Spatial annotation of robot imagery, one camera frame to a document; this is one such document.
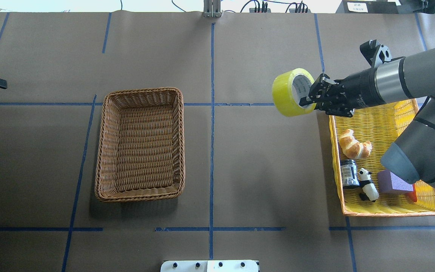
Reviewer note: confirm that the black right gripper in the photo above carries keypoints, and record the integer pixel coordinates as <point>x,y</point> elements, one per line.
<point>359,91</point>

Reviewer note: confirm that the yellow packing tape roll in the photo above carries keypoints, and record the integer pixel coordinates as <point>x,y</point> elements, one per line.
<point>288,89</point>

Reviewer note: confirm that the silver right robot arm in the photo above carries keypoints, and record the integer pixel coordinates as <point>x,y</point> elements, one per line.
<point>388,80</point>

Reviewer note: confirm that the yellow woven plastic basket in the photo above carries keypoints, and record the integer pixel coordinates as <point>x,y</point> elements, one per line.
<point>381,125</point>

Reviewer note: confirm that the brown wicker basket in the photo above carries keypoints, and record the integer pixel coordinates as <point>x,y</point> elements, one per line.
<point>141,154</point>

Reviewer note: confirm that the toy croissant bread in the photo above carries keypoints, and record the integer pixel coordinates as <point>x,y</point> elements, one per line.
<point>352,148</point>

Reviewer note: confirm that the black box with label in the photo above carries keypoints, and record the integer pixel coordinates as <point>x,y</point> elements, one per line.
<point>366,6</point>

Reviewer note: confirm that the black orange power adapter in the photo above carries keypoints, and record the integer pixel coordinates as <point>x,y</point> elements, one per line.
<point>260,6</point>

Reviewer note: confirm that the toy panda figure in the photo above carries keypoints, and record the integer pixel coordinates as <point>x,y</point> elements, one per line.
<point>367,185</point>

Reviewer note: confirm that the purple foam block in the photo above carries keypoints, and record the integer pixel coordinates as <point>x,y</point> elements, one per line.
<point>390,183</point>

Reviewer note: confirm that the toy orange carrot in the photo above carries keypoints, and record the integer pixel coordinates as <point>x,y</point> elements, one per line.
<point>412,196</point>

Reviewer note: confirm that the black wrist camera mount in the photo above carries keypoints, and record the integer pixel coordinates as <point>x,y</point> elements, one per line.
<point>376,53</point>

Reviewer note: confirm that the aluminium frame post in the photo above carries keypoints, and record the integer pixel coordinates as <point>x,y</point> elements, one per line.
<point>212,9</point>

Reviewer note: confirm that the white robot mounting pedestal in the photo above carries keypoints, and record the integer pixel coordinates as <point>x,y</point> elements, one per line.
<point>210,266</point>

